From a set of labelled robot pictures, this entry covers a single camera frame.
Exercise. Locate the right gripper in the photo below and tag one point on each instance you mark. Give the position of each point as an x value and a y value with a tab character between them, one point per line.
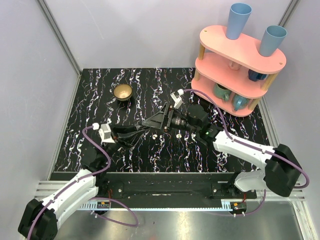
156	121

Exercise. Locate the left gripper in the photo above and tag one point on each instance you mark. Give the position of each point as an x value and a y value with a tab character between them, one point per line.
115	136

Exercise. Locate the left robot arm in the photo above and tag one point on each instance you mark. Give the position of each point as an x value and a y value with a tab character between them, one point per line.
42	219

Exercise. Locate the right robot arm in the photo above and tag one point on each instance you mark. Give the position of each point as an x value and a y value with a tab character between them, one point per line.
278	168

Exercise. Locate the brown ceramic bowl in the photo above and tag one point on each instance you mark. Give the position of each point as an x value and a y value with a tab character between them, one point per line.
123	92

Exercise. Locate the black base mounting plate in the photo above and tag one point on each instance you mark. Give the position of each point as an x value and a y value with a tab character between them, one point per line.
125	184

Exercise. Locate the green ceramic mug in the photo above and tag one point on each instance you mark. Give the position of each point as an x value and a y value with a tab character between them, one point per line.
221	92

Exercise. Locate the light blue ceramic mug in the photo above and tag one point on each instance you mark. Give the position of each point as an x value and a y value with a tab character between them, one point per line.
239	102

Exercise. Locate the pink three-tier shelf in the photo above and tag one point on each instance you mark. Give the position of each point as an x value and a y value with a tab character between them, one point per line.
212	67

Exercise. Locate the pink mug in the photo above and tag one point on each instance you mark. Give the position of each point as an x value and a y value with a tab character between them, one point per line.
234	66

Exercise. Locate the dark blue mug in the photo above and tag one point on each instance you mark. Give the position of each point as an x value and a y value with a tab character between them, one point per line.
256	76

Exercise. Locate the left blue plastic cup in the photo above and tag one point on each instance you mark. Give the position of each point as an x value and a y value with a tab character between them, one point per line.
239	14

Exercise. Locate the blue plastic cup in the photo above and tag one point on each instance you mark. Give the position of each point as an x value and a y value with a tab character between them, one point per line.
239	14
271	40

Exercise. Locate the right blue plastic cup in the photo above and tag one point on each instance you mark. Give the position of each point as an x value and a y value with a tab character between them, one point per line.
271	40

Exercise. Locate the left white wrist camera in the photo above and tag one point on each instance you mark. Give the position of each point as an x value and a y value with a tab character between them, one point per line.
105	133

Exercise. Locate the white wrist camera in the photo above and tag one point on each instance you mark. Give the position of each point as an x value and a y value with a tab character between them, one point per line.
105	133
177	98

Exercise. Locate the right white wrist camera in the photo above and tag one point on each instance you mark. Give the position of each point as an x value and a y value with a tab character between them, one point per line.
177	98

